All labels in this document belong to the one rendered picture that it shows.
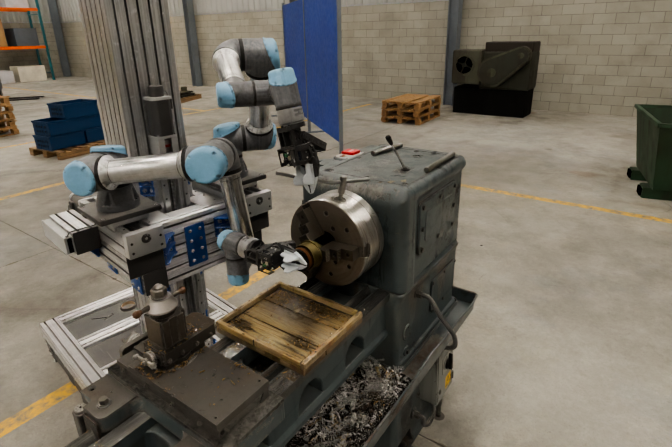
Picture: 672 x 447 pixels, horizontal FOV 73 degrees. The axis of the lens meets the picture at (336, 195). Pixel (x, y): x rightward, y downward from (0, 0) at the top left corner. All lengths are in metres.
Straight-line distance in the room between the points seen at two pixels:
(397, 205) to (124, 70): 1.16
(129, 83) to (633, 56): 10.17
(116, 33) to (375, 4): 11.24
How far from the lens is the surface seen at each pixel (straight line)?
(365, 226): 1.48
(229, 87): 1.37
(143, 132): 2.01
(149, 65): 2.01
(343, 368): 1.59
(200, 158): 1.46
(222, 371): 1.24
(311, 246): 1.46
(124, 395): 1.36
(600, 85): 11.23
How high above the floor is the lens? 1.76
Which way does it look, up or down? 20 degrees down
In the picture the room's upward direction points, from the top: 1 degrees counter-clockwise
